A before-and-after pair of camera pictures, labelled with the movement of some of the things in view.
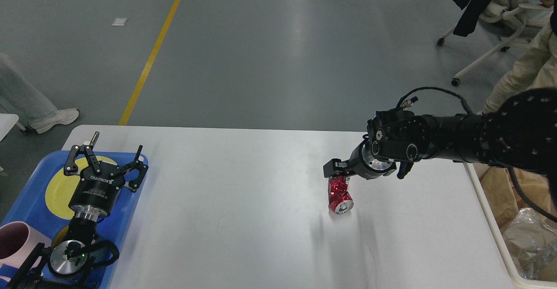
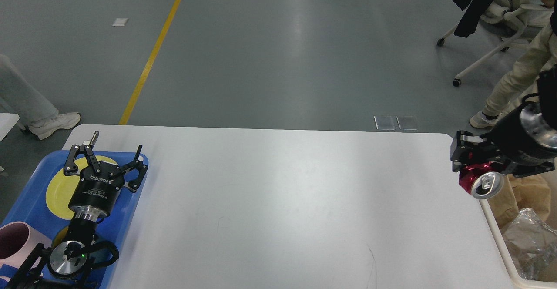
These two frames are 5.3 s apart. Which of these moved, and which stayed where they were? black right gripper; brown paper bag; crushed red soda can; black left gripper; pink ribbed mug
Moved: black right gripper; crushed red soda can
Stayed: pink ribbed mug; brown paper bag; black left gripper
